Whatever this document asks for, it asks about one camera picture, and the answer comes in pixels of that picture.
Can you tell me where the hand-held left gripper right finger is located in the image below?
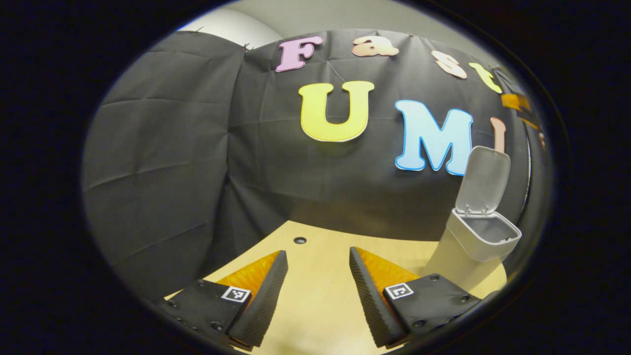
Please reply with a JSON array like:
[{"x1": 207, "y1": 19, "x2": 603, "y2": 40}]
[{"x1": 349, "y1": 246, "x2": 483, "y2": 349}]

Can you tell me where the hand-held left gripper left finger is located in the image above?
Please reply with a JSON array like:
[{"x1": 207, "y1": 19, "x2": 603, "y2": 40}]
[{"x1": 155, "y1": 249, "x2": 289, "y2": 352}]

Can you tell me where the white desktop garbage bin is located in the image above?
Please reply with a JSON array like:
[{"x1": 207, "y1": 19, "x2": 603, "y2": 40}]
[{"x1": 420, "y1": 145, "x2": 522, "y2": 292}]

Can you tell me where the light wooden desktop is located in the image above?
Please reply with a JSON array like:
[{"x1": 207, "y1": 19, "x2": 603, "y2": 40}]
[{"x1": 165, "y1": 220, "x2": 508, "y2": 355}]

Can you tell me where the black backdrop cloth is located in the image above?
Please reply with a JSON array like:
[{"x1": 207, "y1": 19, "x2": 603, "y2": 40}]
[{"x1": 81, "y1": 29, "x2": 555, "y2": 301}]

